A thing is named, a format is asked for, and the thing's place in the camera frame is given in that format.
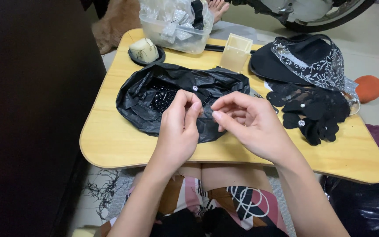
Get person's left hand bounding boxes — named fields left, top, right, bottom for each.
left=150, top=90, right=205, bottom=170

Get person's right hand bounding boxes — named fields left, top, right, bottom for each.
left=210, top=92, right=297, bottom=165

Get small metal tool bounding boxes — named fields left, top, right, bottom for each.
left=254, top=93, right=280, bottom=115

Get heap of black beads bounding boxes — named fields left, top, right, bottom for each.
left=148, top=84, right=213, bottom=114

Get crumpled black plastic bag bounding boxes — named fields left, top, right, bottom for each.
left=116, top=63, right=251, bottom=144

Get person's right leg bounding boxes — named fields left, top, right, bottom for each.
left=201, top=163, right=274, bottom=195

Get black sun visor hat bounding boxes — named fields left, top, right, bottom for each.
left=249, top=34, right=341, bottom=85

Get pile of black fabric flowers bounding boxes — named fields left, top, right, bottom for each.
left=266, top=81, right=351, bottom=146

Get patterned colourful shorts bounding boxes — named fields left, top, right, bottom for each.
left=99, top=176, right=289, bottom=237

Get cream square plastic cup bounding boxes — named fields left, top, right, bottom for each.
left=220, top=33, right=253, bottom=74

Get black silver floral lace ribbon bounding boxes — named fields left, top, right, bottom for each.
left=271, top=36, right=346, bottom=92

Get white sponge block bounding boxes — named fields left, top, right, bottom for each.
left=129, top=38, right=160, bottom=63

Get clear plastic container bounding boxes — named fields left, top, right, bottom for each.
left=139, top=0, right=215, bottom=55

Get black thin stick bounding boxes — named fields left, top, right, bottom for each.
left=204, top=44, right=256, bottom=54

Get black thread scraps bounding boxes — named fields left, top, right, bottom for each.
left=83, top=169, right=132, bottom=220

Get clear glass cup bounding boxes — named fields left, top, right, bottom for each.
left=343, top=90, right=361, bottom=116

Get silver glitter ribbon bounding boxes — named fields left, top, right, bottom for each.
left=343, top=77, right=359, bottom=99

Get white dotted ribbon bow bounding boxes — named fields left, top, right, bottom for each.
left=159, top=10, right=195, bottom=44

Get motorcycle wheel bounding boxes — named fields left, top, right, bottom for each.
left=226, top=0, right=376, bottom=33

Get orange fabric piece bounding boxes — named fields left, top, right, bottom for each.
left=355, top=75, right=379, bottom=104

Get black fabric scrunchie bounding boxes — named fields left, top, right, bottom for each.
left=190, top=0, right=205, bottom=31

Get brown furry animal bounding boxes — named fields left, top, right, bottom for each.
left=92, top=0, right=142, bottom=55

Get large shiny black plastic bag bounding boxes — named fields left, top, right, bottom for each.
left=320, top=165, right=379, bottom=237

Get pale yellow item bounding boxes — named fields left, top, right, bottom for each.
left=72, top=227, right=98, bottom=237

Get dark wooden cabinet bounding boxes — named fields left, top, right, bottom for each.
left=0, top=0, right=107, bottom=237

